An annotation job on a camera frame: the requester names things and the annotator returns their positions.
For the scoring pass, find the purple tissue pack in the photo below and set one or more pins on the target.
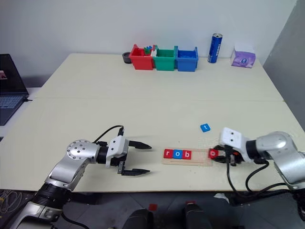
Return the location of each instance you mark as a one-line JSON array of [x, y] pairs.
[[243, 59]]

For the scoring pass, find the white paper scrap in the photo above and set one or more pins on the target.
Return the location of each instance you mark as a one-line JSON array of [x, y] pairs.
[[219, 196]]

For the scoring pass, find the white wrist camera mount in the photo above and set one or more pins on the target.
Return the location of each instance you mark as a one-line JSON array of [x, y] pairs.
[[232, 139], [116, 145]]

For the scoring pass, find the blue plastic bin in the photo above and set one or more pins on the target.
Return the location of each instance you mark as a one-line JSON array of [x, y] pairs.
[[186, 65]]

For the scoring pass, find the red r tile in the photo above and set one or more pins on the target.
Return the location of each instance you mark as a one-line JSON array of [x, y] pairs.
[[168, 153]]

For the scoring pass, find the blue and green toy bricks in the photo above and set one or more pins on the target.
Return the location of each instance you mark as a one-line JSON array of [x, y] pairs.
[[147, 49]]

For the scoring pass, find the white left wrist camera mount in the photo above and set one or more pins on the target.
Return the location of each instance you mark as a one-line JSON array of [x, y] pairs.
[[116, 145]]

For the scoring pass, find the red b tile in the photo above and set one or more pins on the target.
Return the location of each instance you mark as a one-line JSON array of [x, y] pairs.
[[186, 154]]

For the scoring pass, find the blue drink can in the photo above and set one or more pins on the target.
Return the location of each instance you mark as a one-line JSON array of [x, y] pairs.
[[214, 48]]

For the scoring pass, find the dark laptop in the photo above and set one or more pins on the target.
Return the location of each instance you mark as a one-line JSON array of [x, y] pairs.
[[9, 71]]

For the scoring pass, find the blue t tile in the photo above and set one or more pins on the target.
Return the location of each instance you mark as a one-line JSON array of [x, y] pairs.
[[205, 127]]

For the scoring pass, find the dark round bowl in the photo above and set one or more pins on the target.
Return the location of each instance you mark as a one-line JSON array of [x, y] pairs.
[[125, 58]]

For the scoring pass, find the blue o tile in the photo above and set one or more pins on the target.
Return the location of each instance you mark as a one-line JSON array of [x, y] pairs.
[[177, 154]]

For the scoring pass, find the dark rounded shape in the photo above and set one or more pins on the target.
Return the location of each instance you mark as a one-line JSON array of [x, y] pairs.
[[195, 217], [139, 219]]

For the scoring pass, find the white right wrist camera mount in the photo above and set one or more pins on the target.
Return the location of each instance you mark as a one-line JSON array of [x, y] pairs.
[[232, 139]]

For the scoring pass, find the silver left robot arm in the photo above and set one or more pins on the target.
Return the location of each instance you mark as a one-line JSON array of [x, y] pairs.
[[76, 152]]

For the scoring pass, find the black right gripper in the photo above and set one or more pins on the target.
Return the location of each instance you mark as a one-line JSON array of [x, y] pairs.
[[230, 157]]

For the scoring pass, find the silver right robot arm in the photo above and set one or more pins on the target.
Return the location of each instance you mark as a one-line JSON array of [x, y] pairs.
[[281, 148]]

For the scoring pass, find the red o tile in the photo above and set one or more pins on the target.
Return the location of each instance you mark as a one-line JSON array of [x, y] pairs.
[[212, 154]]

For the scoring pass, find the red plastic bin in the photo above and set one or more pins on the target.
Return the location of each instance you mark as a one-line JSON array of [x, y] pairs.
[[140, 61]]

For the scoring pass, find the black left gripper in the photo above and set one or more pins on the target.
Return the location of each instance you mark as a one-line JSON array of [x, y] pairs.
[[119, 162]]

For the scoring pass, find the white small box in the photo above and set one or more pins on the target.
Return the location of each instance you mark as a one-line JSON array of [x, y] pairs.
[[154, 52]]

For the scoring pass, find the green plastic bin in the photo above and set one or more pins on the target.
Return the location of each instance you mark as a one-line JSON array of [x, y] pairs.
[[164, 64]]

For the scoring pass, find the black laptop plug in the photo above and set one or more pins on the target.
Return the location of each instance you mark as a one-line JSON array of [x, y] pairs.
[[28, 100]]

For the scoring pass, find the wooden letter tray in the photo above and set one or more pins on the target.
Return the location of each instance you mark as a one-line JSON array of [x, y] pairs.
[[197, 158]]

